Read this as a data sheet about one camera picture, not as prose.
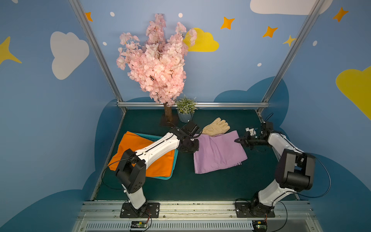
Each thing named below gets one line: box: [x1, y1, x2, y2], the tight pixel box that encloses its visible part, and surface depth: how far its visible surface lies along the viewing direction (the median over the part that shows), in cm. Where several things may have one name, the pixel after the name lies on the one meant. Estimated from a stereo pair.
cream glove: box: [200, 117, 231, 137], surface depth 113 cm
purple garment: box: [193, 130, 248, 174], surface depth 90 cm
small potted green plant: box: [174, 94, 199, 124], surface depth 105 cm
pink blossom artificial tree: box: [115, 13, 198, 123], surface depth 69 cm
